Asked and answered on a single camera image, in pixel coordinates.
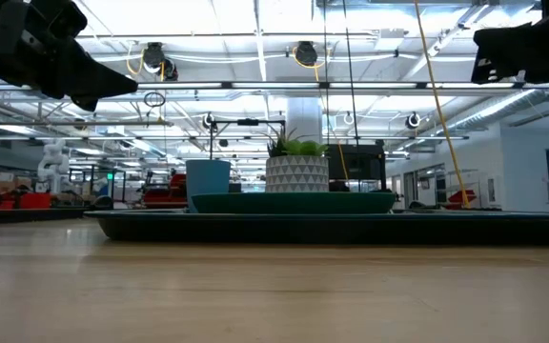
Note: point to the green plastic plate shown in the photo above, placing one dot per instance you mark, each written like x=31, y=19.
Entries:
x=293, y=203

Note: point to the succulent in patterned white pot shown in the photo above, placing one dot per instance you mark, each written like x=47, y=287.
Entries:
x=297, y=174

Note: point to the black metal rack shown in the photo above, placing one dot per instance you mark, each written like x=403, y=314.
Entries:
x=117, y=186

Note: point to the black background gantry frame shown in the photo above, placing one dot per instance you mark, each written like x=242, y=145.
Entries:
x=248, y=122

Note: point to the red storage bin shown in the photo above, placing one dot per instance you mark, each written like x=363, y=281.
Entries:
x=31, y=201
x=462, y=196

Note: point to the silver ventilation duct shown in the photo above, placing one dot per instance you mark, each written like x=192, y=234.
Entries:
x=494, y=112

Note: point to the small black ceiling reel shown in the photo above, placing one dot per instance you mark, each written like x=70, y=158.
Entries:
x=413, y=120
x=208, y=120

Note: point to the dark green plastic tray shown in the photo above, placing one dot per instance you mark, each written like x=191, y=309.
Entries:
x=303, y=231

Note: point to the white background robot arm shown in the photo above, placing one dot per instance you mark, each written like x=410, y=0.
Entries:
x=53, y=162

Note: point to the black computer case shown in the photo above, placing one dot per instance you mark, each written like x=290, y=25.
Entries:
x=358, y=164

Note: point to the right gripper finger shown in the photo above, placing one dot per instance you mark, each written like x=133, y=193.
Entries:
x=503, y=66
x=503, y=43

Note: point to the blue plastic cup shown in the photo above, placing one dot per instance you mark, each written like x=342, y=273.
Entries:
x=208, y=178

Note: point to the red tool cart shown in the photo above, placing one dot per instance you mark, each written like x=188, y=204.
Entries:
x=169, y=193

